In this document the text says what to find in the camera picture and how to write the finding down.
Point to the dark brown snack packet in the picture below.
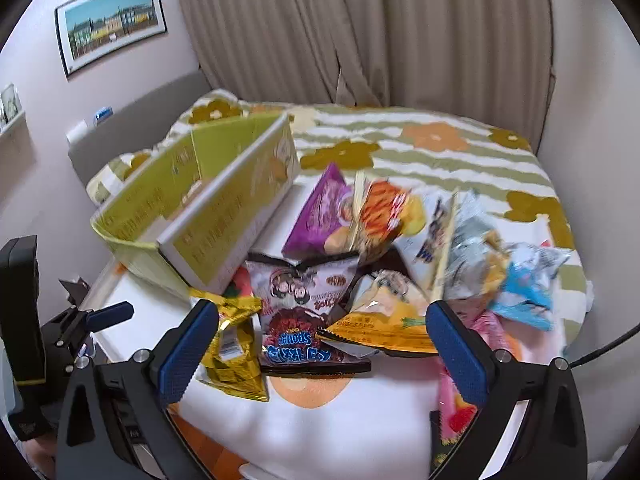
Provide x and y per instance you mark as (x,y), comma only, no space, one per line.
(310,345)

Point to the small white box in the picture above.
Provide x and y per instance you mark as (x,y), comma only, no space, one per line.
(77,132)

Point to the white blue snack bag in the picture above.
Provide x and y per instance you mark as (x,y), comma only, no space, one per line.
(425,245)

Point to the pink strawberry snack packet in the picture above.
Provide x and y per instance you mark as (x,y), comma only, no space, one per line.
(492,332)

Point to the gold yellow snack bag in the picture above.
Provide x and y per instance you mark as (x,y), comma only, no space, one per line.
(235,355)

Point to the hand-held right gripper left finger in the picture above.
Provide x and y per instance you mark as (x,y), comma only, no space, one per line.
(182,355)

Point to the yellow orange snack bag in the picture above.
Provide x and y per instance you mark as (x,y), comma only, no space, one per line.
(385,320)

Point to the grey yellow snack bag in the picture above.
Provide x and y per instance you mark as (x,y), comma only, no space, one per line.
(475,250)

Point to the white persimmon print cloth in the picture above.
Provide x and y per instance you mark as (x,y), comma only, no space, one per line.
(340,420)

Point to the green cardboard box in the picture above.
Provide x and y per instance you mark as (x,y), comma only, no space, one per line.
(220,210)

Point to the green striped floral blanket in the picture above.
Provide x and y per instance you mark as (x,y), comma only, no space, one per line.
(425,160)

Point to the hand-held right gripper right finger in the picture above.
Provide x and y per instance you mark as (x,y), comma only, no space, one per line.
(460,355)

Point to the white brown chocolate snack packet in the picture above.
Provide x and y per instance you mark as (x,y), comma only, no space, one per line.
(300,285)

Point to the small photo frame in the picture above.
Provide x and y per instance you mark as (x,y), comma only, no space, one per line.
(9,102)

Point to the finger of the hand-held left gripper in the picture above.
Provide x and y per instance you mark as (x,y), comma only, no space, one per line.
(110,313)
(76,290)

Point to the wall shelf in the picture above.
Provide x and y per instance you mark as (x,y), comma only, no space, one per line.
(15,150)

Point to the beige curtain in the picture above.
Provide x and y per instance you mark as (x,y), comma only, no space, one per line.
(375,25)

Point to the grey headboard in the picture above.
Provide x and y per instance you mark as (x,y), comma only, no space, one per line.
(150,110)

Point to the purple chip bag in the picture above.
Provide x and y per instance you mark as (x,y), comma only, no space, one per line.
(320,210)

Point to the light blue snack bag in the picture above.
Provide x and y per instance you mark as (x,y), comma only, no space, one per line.
(530,285)

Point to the small blue white item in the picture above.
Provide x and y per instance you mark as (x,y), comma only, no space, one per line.
(102,115)

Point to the framed wall picture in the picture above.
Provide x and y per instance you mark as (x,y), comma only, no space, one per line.
(112,22)

